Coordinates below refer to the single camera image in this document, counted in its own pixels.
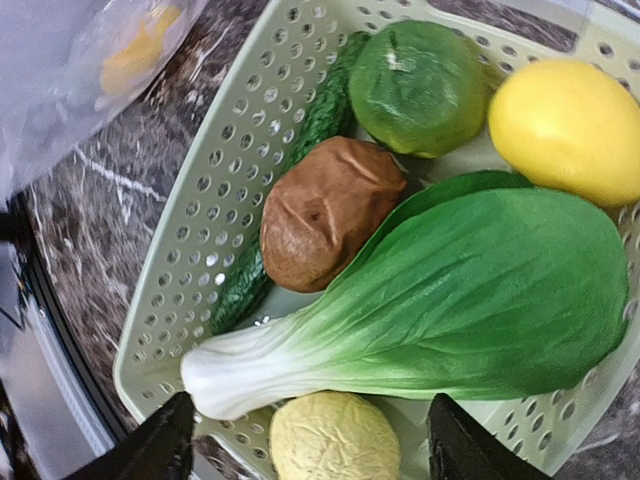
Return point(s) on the orange yellow toy food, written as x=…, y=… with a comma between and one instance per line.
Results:
x=124, y=68

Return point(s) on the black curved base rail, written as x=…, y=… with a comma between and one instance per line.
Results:
x=55, y=415

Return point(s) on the brown mushroom toy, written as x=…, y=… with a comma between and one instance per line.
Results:
x=320, y=213

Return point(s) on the dark green cucumber toy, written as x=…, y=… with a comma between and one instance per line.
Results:
x=330, y=114

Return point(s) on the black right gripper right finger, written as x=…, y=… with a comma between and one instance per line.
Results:
x=460, y=448

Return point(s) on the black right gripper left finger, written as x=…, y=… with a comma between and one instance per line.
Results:
x=160, y=448

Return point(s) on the yellow lemon toy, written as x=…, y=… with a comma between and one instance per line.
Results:
x=565, y=124

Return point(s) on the green white bok choy toy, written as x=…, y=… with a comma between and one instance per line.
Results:
x=471, y=289

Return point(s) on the clear zip top bag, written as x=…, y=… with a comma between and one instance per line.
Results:
x=51, y=62

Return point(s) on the pale yellow walnut toy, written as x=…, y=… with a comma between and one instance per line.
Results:
x=333, y=435

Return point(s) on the green pepper toy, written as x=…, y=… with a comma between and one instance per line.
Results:
x=419, y=89

